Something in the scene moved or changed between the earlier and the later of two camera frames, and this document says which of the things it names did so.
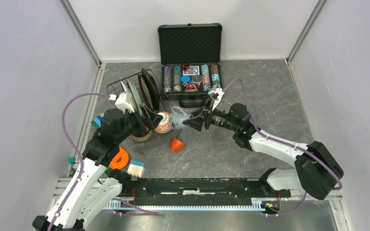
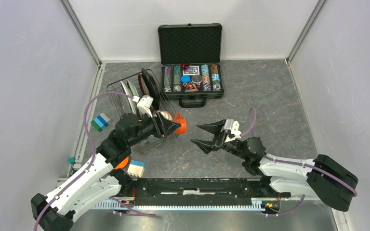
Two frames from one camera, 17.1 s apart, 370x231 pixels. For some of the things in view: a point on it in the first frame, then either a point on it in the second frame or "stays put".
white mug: [176, 120] to [152, 139]
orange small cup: [176, 145] to [178, 119]
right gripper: [197, 122] to [215, 127]
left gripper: [150, 119] to [163, 126]
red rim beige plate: [145, 92] stays put
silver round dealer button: [196, 79] stays put
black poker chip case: [191, 56] stays put
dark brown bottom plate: [152, 90] stays put
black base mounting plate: [156, 191] stays put
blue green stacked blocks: [97, 122] stays put
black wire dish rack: [141, 93] stays put
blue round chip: [185, 79] stays put
